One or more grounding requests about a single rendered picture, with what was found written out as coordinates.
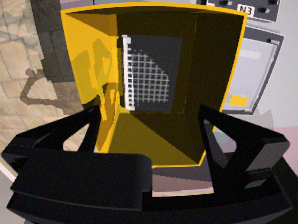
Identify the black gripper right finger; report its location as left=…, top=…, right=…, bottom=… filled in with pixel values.
left=198, top=105, right=290, bottom=193

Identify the yellow open-top bin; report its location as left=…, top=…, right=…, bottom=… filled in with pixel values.
left=60, top=2, right=248, bottom=167

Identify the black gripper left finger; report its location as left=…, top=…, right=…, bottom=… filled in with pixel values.
left=10, top=105, right=101, bottom=152

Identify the white well plate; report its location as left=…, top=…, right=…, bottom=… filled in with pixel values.
left=122, top=34, right=182, bottom=112

